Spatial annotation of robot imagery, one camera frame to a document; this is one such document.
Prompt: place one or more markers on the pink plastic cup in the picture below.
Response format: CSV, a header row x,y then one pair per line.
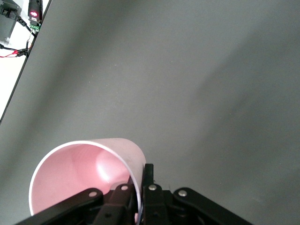
x,y
70,175

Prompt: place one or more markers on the black adapter with red light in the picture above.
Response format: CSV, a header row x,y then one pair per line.
x,y
35,14

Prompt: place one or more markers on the black power supply box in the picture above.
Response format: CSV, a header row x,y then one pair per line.
x,y
7,21

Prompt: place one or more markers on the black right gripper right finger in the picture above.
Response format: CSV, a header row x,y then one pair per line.
x,y
164,208

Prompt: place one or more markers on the dark grey table mat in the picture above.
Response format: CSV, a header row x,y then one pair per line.
x,y
187,70

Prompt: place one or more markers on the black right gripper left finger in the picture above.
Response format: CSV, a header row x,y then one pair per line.
x,y
112,206

